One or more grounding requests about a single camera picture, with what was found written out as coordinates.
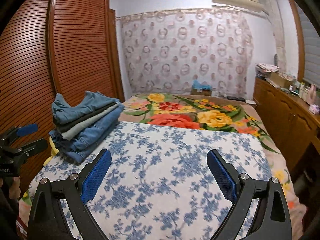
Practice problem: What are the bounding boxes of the teal blue pants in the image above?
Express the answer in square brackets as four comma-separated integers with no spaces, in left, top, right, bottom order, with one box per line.
[52,91,120,125]

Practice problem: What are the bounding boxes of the person's left hand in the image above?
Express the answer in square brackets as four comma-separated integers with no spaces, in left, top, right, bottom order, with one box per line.
[0,177,21,204]

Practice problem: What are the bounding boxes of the yellow plush toy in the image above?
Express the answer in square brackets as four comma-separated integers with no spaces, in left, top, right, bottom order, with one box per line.
[43,137,59,166]

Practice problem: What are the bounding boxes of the folded blue denim jeans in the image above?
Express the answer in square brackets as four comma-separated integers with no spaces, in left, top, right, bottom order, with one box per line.
[49,103,124,163]

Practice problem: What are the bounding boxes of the black folded garment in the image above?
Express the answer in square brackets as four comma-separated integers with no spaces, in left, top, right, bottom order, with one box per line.
[53,102,118,133]

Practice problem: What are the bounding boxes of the grey folded garment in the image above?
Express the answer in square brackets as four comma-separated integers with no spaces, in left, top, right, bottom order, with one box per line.
[61,103,122,141]

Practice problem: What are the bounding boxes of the blue white floral sheet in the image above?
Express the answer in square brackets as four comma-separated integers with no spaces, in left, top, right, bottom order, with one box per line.
[28,120,273,240]

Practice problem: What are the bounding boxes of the colourful floral blanket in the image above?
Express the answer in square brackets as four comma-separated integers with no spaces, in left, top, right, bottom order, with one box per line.
[18,93,306,239]

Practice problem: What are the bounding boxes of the brown wooden sideboard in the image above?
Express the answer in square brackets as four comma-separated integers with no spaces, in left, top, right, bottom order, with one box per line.
[253,78,319,180]

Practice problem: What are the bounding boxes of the cardboard box with blue bag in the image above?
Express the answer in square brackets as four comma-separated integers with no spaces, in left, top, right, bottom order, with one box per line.
[190,80,213,96]

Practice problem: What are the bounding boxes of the brown louvered wooden wardrobe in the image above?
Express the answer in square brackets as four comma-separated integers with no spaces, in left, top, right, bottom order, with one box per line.
[0,0,126,196]

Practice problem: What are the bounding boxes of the cardboard box on sideboard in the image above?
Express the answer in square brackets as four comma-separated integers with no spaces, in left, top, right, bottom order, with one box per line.
[268,72,294,88]

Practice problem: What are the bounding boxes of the stack of papers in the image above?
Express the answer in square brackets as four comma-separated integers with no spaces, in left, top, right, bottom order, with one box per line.
[255,63,279,79]

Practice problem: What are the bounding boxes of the pink bottle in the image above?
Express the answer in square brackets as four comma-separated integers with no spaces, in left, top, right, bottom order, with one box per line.
[306,84,317,105]

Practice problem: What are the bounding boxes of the circle patterned lace curtain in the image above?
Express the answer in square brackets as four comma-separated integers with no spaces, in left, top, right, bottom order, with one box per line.
[119,9,254,97]

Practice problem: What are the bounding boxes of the grey window roller shutter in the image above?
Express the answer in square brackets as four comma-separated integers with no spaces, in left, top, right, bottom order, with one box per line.
[296,5,320,88]

